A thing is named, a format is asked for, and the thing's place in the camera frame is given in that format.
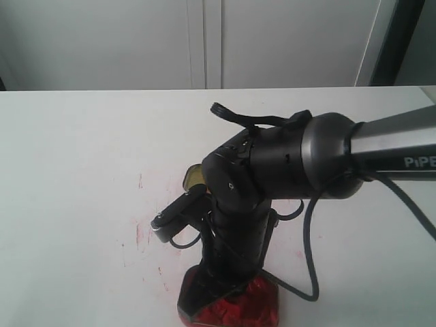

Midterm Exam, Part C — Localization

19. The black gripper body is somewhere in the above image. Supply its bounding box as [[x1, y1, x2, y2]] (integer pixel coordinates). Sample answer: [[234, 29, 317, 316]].
[[199, 199, 271, 290]]

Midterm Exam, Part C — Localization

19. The red ink pad tin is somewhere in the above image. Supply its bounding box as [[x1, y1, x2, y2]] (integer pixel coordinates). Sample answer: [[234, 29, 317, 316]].
[[177, 276, 279, 326]]

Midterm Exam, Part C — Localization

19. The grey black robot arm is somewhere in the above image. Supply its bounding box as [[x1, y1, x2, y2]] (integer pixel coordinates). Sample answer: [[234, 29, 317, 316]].
[[177, 103, 435, 320]]

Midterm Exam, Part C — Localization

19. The gold tin lid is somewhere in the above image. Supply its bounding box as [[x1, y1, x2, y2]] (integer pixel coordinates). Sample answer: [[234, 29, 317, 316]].
[[183, 163, 206, 192]]

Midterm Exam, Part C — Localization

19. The white cabinet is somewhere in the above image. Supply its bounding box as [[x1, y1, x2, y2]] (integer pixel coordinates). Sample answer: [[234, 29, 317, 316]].
[[1, 1, 397, 91]]

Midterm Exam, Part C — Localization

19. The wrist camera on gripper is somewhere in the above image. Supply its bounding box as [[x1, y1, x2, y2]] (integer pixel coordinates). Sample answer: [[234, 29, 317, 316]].
[[151, 184, 212, 243]]

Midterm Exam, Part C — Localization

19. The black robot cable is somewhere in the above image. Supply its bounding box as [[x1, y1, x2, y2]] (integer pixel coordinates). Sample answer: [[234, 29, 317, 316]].
[[168, 176, 436, 302]]

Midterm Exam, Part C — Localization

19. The dark vertical post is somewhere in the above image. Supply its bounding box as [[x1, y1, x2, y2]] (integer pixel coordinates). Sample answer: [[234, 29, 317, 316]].
[[369, 0, 426, 87]]

